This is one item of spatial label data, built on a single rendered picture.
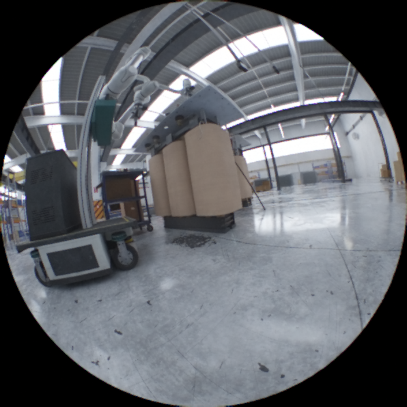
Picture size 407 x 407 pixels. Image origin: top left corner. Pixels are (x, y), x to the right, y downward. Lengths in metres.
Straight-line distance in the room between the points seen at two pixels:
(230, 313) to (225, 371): 0.21
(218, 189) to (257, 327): 1.00
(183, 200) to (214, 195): 0.42
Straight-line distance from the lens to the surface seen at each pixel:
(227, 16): 4.60
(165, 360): 0.44
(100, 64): 11.38
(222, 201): 1.12
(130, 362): 0.48
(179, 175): 1.43
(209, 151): 1.18
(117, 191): 1.89
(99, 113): 1.14
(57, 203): 0.92
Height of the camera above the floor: 0.40
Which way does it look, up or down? 3 degrees down
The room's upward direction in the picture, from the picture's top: 9 degrees counter-clockwise
